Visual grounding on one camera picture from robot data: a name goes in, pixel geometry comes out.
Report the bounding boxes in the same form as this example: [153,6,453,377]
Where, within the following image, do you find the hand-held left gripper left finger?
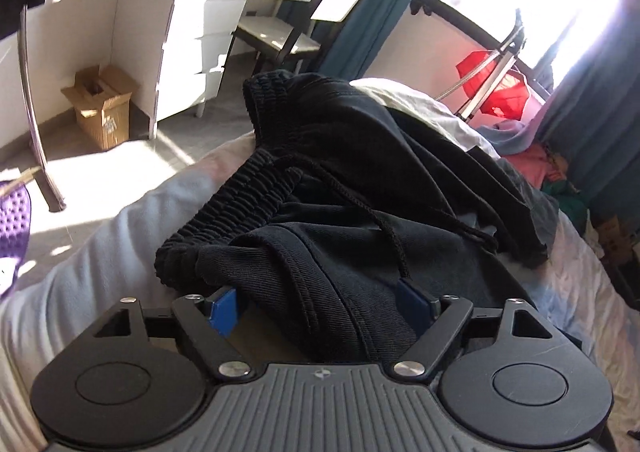
[94,286,253,379]

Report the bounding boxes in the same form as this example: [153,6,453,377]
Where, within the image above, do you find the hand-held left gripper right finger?
[391,279,554,381]

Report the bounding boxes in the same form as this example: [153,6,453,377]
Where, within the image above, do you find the black drawstring pants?
[155,72,560,364]

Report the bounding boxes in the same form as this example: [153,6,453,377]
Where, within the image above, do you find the pile of colourful clothes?
[475,118,601,233]

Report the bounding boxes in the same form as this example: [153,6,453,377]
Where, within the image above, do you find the white bed with sheet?
[0,78,640,452]

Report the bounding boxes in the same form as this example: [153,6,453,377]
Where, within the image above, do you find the purple dotted mat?
[0,182,33,278]

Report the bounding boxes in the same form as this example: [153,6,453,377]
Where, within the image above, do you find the red cloth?
[455,50,531,119]

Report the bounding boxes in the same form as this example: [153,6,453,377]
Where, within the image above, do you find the cardboard box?
[61,64,141,151]

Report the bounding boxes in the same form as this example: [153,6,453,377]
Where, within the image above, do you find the white chest of drawers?
[111,0,248,140]

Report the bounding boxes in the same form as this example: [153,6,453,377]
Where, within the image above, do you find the chrome stand pole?
[17,6,67,212]

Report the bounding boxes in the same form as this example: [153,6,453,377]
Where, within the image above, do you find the white dark-framed chair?
[231,0,383,77]

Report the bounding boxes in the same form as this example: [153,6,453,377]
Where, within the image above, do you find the teal curtain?
[318,0,477,81]

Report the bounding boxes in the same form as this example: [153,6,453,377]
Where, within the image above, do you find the black metal rack frame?
[433,8,529,125]

